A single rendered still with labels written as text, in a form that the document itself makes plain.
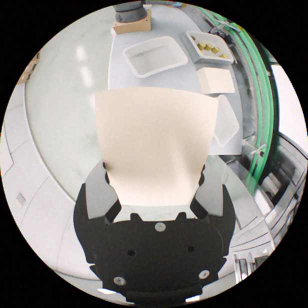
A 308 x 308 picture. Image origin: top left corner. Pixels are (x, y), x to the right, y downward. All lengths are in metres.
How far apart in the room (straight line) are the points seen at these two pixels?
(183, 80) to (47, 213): 3.30
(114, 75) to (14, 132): 3.16
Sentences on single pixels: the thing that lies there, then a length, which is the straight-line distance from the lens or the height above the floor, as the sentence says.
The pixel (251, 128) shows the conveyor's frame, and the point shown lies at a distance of 0.69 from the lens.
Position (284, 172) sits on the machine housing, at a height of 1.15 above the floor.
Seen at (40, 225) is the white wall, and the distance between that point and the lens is 3.11.
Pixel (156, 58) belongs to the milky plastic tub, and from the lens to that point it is 0.51.
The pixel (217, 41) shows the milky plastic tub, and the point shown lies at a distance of 0.68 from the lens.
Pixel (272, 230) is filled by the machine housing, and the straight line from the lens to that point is 0.64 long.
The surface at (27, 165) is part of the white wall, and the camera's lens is 3.11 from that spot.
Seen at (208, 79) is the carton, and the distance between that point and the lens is 0.46.
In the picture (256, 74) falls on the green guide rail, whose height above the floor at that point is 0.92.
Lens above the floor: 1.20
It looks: 61 degrees down
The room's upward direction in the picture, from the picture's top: 177 degrees clockwise
